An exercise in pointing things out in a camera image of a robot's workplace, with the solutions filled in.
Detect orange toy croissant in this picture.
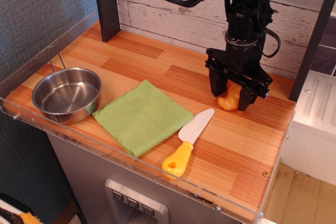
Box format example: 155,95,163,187
217,81,241,111

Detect yellow handled toy knife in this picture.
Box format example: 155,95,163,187
162,109,215,179

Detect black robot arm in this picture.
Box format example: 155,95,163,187
205,0,274,111

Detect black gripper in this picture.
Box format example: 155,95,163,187
205,39,272,111

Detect silver toy fridge cabinet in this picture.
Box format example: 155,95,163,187
46,132,237,224

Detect stainless steel pot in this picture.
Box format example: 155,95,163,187
31,46,102,125

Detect white plastic appliance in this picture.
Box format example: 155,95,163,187
280,71,335,185

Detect clear acrylic guard rail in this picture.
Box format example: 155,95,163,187
3,12,295,223

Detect orange object bottom left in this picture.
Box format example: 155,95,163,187
19,212,41,224

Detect green cloth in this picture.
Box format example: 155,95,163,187
92,80,193,158

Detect right dark frame post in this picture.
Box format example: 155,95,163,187
289,0,335,102

